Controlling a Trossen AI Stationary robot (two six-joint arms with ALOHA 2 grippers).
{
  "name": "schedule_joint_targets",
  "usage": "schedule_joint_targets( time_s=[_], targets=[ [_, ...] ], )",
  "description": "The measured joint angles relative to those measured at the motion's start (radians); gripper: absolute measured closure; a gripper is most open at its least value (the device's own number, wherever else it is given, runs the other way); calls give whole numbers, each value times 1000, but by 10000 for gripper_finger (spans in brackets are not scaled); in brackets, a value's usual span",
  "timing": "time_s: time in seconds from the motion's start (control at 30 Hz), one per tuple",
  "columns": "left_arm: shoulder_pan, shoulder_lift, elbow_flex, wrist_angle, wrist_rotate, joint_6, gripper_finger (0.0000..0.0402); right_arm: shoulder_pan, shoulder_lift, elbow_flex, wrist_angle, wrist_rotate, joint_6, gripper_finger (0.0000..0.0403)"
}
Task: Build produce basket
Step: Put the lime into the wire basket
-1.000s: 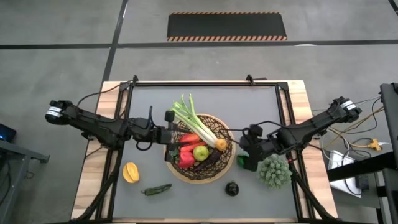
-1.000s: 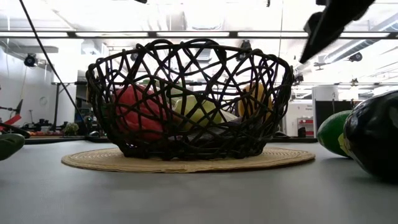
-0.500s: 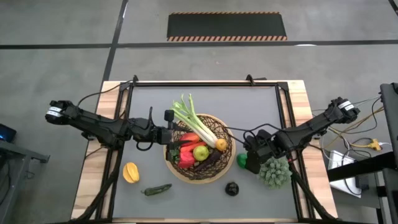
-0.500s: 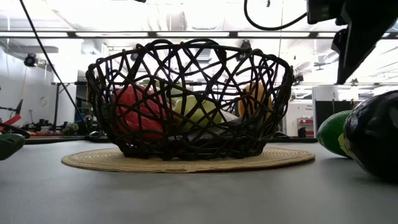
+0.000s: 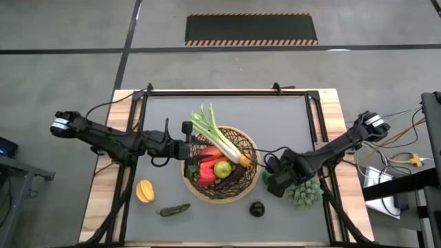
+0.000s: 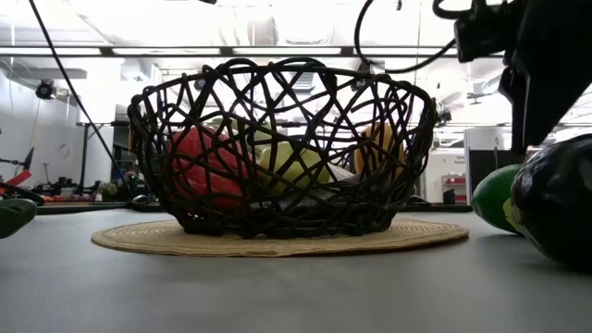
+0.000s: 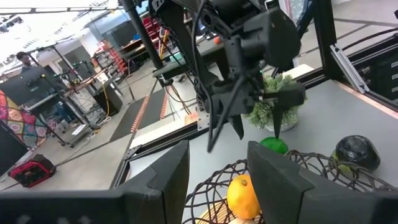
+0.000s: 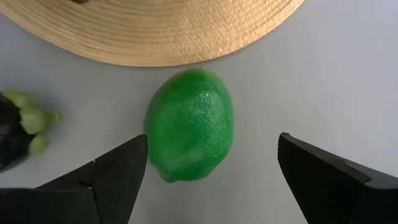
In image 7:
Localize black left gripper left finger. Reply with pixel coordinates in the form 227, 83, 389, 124
0, 139, 191, 224

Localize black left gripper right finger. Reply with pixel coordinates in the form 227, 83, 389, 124
247, 140, 398, 224

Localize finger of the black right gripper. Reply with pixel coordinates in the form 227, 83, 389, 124
228, 113, 246, 141
271, 106, 285, 139

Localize green lime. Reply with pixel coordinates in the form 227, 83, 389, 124
259, 136, 289, 156

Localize orange citrus fruit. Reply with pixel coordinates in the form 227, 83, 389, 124
226, 174, 261, 220

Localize potted green succulent plant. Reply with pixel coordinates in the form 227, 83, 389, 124
244, 73, 307, 133

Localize round woven straw placemat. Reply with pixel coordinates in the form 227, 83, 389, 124
197, 202, 234, 224

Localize dark purple eggplant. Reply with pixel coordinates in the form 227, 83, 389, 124
330, 134, 382, 175

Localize black orange-striped floor mat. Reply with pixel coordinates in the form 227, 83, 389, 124
109, 88, 170, 143

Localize silver aluminium bar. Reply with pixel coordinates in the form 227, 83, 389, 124
330, 43, 371, 94

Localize black floor cabinet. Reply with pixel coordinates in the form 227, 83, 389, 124
93, 83, 124, 116

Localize black drawer cabinet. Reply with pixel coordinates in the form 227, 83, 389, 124
351, 34, 398, 106

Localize red and black toolbox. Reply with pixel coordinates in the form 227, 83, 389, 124
7, 154, 57, 189

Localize red bin rack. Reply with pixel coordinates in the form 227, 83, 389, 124
93, 39, 129, 75

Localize black panel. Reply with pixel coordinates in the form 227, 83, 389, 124
0, 121, 30, 178

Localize colourful patterned cloth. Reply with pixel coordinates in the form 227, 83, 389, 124
0, 90, 58, 149

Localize black monitor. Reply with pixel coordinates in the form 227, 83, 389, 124
0, 67, 68, 106

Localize person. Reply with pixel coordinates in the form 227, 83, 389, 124
15, 51, 34, 74

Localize black woven wire basket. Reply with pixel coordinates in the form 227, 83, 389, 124
182, 149, 397, 224

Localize black rig post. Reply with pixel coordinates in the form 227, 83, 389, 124
119, 0, 165, 71

